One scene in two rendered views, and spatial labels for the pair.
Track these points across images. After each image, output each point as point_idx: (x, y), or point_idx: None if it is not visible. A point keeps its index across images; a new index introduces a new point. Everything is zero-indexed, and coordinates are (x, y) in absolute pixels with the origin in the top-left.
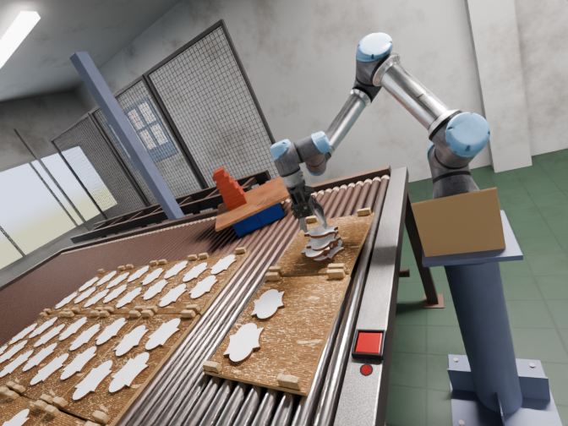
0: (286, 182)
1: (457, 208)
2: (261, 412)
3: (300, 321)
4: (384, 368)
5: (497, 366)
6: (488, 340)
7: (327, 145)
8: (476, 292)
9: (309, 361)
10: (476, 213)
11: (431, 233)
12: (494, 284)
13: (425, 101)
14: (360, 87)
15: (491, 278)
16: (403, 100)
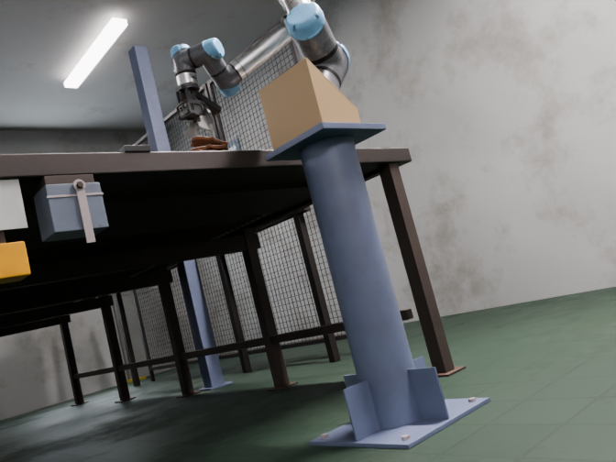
0: (177, 81)
1: (286, 86)
2: None
3: None
4: (123, 156)
5: (357, 324)
6: (341, 275)
7: (213, 47)
8: (319, 197)
9: None
10: (298, 89)
11: (274, 122)
12: (337, 188)
13: (292, 4)
14: (285, 16)
15: (332, 178)
16: (286, 8)
